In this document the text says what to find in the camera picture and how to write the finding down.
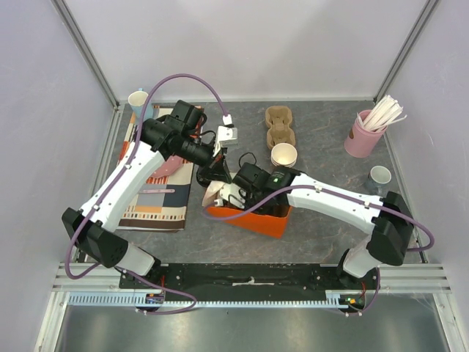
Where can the pink polka dot plate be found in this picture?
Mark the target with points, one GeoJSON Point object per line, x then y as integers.
{"type": "Point", "coordinates": [169, 167]}

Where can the light blue mug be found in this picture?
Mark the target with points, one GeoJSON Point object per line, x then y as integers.
{"type": "Point", "coordinates": [136, 101]}

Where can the stack of paper cups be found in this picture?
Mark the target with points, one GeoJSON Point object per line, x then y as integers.
{"type": "Point", "coordinates": [284, 154]}

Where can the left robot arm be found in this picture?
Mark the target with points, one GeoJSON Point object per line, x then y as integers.
{"type": "Point", "coordinates": [91, 228]}

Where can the lower brown cup carrier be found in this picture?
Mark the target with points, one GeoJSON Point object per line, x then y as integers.
{"type": "Point", "coordinates": [278, 120]}

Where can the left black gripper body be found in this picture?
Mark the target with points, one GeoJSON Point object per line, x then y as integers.
{"type": "Point", "coordinates": [205, 170]}

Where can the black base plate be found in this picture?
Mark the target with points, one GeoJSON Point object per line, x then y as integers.
{"type": "Point", "coordinates": [255, 282]}

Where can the slotted cable duct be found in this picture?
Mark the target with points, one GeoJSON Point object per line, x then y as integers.
{"type": "Point", "coordinates": [143, 300]}

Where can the pink handled fork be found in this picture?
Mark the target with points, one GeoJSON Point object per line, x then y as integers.
{"type": "Point", "coordinates": [158, 191]}

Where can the orange paper bag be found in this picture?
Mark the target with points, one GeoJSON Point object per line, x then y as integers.
{"type": "Point", "coordinates": [256, 220]}

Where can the white paper straws bundle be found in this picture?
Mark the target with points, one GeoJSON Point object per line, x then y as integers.
{"type": "Point", "coordinates": [386, 112]}

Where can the pink straw holder cup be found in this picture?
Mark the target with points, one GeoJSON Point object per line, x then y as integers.
{"type": "Point", "coordinates": [361, 142]}

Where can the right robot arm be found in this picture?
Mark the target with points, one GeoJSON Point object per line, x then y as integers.
{"type": "Point", "coordinates": [386, 221]}

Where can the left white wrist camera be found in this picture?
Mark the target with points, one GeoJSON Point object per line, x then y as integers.
{"type": "Point", "coordinates": [225, 135]}

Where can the grey speckled mug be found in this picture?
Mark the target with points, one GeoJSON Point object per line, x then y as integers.
{"type": "Point", "coordinates": [378, 179]}

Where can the colourful patchwork placemat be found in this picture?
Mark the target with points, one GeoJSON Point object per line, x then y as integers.
{"type": "Point", "coordinates": [160, 212]}

